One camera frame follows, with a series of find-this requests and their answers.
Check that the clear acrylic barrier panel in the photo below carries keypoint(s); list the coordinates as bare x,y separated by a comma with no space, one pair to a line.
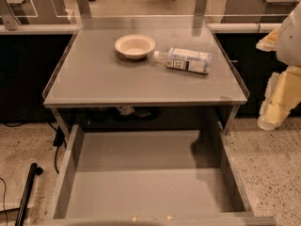
221,15

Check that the grey cabinet table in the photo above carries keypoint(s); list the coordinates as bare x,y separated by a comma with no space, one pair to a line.
93,74

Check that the blue plastic bottle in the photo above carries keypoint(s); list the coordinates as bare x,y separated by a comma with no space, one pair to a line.
184,60

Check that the black pole on floor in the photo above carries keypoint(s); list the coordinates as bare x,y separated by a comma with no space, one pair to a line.
34,171

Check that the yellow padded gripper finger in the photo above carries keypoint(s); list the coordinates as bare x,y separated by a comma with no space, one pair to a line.
283,93
269,42

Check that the grey background cabinet right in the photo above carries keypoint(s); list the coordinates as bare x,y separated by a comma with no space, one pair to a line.
257,11

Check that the grey open top drawer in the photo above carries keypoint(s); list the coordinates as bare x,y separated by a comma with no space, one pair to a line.
150,178

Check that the grey background cabinet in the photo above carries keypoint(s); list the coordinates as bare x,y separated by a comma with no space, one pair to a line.
257,11
39,11

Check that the grey background cabinet left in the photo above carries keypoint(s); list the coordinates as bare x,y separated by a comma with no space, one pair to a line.
39,11

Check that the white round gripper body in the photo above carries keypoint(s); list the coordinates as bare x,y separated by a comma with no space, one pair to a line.
290,44

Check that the white paper bowl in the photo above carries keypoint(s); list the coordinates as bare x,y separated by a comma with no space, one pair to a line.
135,46

